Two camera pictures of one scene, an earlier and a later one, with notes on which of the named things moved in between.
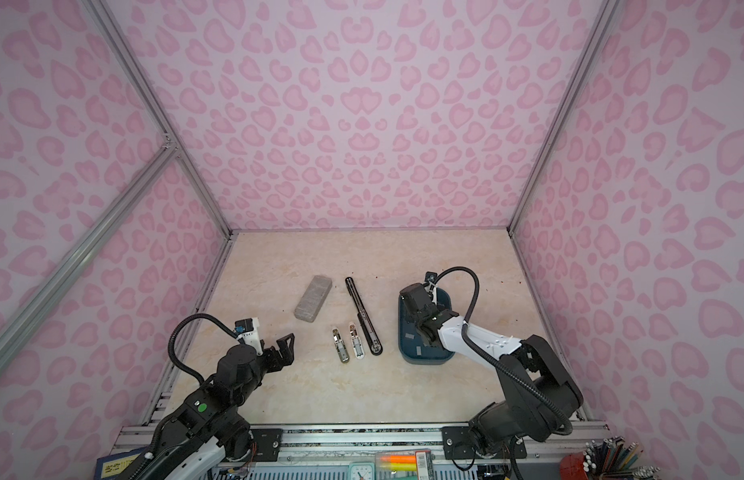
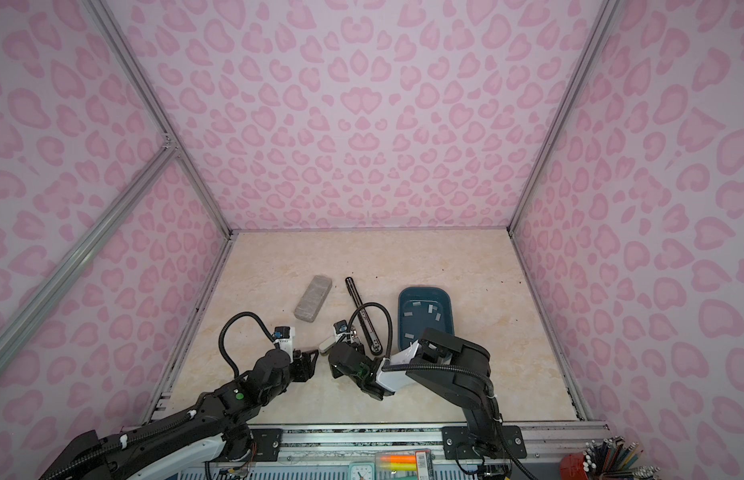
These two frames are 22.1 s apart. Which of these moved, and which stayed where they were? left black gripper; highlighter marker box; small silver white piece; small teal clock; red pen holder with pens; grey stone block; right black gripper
Moved: right black gripper; left black gripper; small silver white piece
Stayed: small teal clock; grey stone block; highlighter marker box; red pen holder with pens
